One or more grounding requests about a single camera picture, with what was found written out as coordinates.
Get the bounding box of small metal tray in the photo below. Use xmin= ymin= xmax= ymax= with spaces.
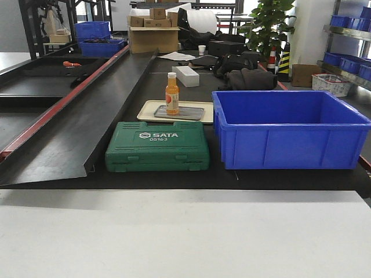
xmin=154 ymin=105 xmax=205 ymax=120

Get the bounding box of brown cardboard box on floor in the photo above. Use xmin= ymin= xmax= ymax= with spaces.
xmin=291 ymin=64 xmax=322 ymax=87

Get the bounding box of black yellow striped bollard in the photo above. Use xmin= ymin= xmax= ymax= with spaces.
xmin=276 ymin=42 xmax=290 ymax=82

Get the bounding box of orange juice bottle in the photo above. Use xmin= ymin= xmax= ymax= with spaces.
xmin=165 ymin=72 xmax=180 ymax=115

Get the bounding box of black equipment case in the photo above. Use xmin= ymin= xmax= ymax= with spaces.
xmin=208 ymin=41 xmax=247 ymax=57

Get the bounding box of white wire basket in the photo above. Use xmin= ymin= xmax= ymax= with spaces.
xmin=312 ymin=74 xmax=352 ymax=97

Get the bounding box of large blue plastic bin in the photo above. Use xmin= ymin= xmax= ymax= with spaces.
xmin=212 ymin=90 xmax=370 ymax=170

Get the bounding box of cream plastic tray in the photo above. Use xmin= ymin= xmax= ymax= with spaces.
xmin=137 ymin=100 xmax=213 ymax=125

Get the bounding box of red white traffic cone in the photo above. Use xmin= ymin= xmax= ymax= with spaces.
xmin=267 ymin=46 xmax=276 ymax=74

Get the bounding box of white paper cup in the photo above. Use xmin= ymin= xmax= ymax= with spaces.
xmin=198 ymin=45 xmax=206 ymax=56

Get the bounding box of upper blue stacked bin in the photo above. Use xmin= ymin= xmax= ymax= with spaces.
xmin=74 ymin=21 xmax=111 ymax=42

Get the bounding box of orange handled tool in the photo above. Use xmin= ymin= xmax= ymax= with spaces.
xmin=63 ymin=61 xmax=82 ymax=68

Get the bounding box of large open cardboard box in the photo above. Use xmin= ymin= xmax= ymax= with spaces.
xmin=128 ymin=27 xmax=180 ymax=54

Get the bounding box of green SATA tool case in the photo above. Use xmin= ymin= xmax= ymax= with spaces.
xmin=105 ymin=121 xmax=210 ymax=173

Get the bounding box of black sloped metal panel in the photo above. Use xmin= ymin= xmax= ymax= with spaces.
xmin=1 ymin=48 xmax=158 ymax=188

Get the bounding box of white rectangular box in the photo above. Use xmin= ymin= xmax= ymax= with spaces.
xmin=172 ymin=66 xmax=200 ymax=87

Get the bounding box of blue bin with cables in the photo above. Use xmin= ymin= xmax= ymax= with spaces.
xmin=79 ymin=40 xmax=128 ymax=57

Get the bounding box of dark grey bag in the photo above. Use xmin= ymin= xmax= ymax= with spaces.
xmin=218 ymin=68 xmax=278 ymax=90

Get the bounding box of green potted plant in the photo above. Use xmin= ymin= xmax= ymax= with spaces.
xmin=238 ymin=0 xmax=295 ymax=62

